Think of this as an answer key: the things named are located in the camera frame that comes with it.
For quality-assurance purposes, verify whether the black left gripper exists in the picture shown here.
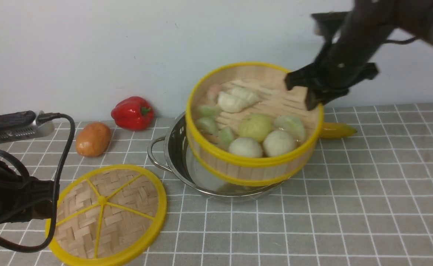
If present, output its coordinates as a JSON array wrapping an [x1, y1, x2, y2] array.
[[0, 111, 56, 228]]

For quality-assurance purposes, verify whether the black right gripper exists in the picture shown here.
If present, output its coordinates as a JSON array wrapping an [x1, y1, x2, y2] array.
[[284, 41, 380, 110]]

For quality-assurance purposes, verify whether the yellow rimmed bamboo steamer basket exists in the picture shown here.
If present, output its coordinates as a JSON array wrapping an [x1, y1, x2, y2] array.
[[185, 62, 324, 187]]

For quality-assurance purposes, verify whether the yellow rimmed bamboo steamer lid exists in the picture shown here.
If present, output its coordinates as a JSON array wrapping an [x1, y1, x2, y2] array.
[[45, 164, 167, 266]]

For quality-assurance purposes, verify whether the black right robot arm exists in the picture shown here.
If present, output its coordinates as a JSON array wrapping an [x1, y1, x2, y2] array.
[[284, 0, 433, 110]]

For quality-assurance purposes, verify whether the stainless steel pot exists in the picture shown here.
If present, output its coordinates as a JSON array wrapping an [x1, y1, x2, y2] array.
[[147, 112, 282, 202]]

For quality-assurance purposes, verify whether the pale green dumpling right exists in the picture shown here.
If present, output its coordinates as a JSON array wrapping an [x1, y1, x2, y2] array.
[[273, 116, 306, 143]]

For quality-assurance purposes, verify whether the yellow banana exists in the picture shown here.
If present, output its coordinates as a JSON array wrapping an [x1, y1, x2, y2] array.
[[319, 122, 357, 139]]

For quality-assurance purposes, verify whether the white round bun right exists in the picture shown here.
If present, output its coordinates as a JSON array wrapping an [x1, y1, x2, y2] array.
[[263, 130, 297, 157]]

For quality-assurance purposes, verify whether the white round bun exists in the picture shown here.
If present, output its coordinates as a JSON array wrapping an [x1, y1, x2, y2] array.
[[228, 137, 264, 158], [263, 130, 297, 157]]

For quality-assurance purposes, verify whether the yellow green round bun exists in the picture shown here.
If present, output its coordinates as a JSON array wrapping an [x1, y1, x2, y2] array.
[[238, 113, 273, 143]]

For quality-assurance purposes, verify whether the white folded dumpling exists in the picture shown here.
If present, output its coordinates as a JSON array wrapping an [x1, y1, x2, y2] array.
[[217, 86, 262, 113]]

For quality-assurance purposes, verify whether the green dumpling front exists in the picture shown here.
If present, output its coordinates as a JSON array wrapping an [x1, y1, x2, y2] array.
[[218, 126, 236, 150]]

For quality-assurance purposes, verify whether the green dumpling left upper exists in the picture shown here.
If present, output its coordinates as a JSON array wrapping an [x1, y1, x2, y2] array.
[[196, 105, 221, 118]]

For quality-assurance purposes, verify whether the brown potato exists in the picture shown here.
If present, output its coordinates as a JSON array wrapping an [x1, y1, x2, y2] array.
[[75, 122, 111, 158]]

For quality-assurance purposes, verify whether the green dumpling left lower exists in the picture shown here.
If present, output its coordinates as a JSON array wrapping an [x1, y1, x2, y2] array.
[[194, 117, 219, 135]]

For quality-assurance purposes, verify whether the grey checked tablecloth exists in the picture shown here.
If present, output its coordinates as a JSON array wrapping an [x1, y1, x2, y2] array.
[[0, 102, 433, 266]]

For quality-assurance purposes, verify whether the red bell pepper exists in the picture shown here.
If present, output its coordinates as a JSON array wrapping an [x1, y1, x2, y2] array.
[[111, 96, 155, 131]]

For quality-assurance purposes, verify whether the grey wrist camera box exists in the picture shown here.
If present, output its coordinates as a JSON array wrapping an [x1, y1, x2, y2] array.
[[0, 110, 55, 143]]

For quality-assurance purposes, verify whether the black camera cable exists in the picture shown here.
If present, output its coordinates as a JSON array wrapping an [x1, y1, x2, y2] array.
[[0, 112, 76, 253]]

